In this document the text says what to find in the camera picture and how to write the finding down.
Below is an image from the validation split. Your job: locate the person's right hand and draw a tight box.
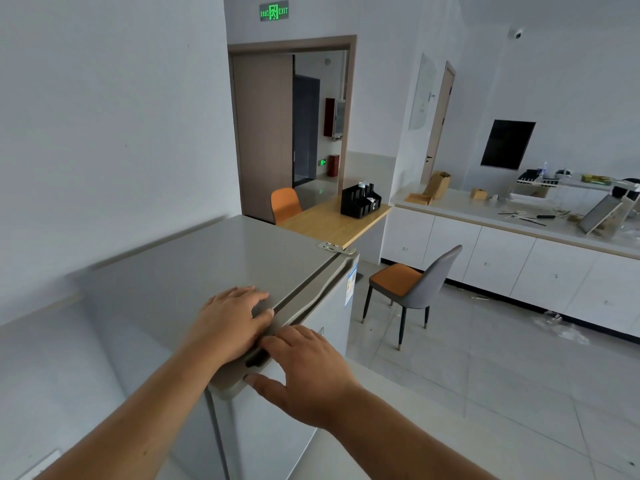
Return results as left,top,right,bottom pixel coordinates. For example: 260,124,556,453
243,324,370,430

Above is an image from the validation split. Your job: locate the person's left hand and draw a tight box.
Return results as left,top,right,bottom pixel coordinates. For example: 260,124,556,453
187,286,276,368

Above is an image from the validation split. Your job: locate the silver refrigerator door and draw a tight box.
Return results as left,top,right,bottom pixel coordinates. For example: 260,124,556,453
210,250,362,480

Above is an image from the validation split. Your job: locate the silver refrigerator body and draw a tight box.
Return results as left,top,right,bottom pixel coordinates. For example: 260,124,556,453
75,215,351,480

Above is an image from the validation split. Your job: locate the person's right forearm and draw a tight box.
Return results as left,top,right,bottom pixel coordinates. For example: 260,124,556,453
322,387,506,480

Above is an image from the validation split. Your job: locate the person's left forearm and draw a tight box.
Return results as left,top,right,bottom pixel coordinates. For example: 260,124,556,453
37,342,221,480

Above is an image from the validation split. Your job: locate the metal refrigerator hinge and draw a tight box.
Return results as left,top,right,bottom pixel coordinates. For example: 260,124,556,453
317,241,359,256

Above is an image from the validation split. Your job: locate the grey chair with orange seat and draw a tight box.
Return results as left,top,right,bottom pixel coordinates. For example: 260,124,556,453
361,245,464,352

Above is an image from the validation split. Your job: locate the wooden table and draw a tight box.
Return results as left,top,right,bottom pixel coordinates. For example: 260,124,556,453
276,197,393,251

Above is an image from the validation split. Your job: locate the black desk organizer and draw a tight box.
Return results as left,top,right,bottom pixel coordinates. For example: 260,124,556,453
340,182,383,218

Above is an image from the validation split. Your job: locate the brown sliding door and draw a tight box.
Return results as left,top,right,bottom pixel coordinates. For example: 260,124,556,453
230,54,295,226

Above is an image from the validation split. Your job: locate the brown paper bag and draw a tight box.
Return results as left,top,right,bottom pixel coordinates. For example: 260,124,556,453
423,170,452,201

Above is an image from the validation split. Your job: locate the white counter cabinet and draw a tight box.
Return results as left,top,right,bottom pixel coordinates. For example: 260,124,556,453
381,186,640,341

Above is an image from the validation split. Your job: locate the clear plastic wrapping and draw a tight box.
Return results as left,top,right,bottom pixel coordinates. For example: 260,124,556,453
531,311,592,346

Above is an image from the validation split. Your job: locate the white dish rack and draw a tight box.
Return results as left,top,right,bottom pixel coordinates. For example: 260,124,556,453
509,167,561,201

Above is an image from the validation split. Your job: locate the framed tablet stand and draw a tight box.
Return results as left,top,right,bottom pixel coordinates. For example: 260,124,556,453
578,194,624,236

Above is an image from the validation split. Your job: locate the green exit sign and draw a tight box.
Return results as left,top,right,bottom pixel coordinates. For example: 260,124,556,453
259,0,290,22

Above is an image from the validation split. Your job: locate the red wall cabinet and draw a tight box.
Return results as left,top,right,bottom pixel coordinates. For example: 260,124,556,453
323,97,346,140

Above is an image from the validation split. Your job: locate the white wall board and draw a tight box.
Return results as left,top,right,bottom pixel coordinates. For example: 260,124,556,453
408,53,438,132

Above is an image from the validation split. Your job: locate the black wall screen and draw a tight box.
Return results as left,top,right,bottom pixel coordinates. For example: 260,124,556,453
480,119,537,171

